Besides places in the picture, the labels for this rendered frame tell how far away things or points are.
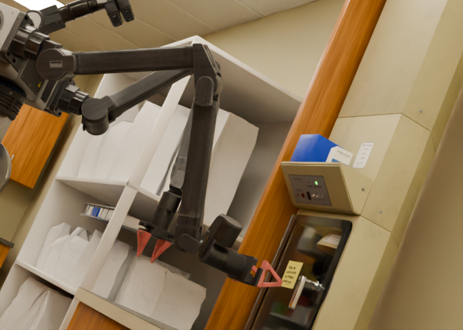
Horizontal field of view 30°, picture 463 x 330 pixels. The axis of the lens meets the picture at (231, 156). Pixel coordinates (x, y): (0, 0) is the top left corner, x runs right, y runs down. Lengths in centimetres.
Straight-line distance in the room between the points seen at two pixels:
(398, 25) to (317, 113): 35
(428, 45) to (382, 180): 39
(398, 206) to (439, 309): 39
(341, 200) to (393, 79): 40
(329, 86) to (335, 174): 47
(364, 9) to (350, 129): 43
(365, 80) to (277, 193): 42
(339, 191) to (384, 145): 18
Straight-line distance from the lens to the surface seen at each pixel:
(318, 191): 238
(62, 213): 427
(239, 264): 214
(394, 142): 234
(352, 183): 227
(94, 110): 261
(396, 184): 235
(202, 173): 209
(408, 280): 275
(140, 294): 340
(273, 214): 257
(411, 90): 238
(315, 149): 242
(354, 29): 274
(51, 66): 215
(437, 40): 245
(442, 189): 281
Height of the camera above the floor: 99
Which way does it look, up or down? 11 degrees up
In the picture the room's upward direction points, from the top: 24 degrees clockwise
